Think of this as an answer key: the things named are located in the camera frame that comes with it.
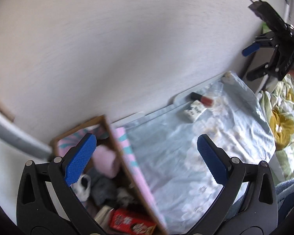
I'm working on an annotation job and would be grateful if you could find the white black spotted sock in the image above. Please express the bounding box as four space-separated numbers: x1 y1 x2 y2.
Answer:
70 174 91 202

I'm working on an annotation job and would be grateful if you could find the grey paw plush sock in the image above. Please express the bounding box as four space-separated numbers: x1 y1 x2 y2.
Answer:
87 168 117 207

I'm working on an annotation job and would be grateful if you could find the silver foil tube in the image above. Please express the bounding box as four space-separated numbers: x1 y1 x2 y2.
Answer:
94 205 113 230

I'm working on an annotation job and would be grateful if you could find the pink fluffy sock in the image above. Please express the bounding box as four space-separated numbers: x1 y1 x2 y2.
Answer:
92 145 120 179

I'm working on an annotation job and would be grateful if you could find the floral green yellow quilt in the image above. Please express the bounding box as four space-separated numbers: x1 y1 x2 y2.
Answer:
257 75 294 185

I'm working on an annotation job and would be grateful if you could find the cardboard box pink lining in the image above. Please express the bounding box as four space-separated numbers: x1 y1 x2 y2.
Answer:
50 115 168 234

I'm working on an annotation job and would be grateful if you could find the light blue floral cloth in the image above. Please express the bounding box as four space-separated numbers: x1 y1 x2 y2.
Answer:
115 72 275 234

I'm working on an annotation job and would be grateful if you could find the white floral small box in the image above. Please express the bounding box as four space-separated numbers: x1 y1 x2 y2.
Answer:
183 100 207 123

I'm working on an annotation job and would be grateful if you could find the white black fuzzy sock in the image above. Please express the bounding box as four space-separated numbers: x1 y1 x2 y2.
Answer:
117 187 137 208

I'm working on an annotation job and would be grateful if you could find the black red lipstick tube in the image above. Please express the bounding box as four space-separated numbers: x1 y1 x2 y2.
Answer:
190 92 214 108

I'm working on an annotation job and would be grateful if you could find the white folding table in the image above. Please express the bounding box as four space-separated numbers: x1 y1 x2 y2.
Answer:
112 72 225 128

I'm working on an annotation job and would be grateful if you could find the red cartoon milk carton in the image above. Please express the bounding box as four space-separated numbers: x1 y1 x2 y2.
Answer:
109 209 156 234

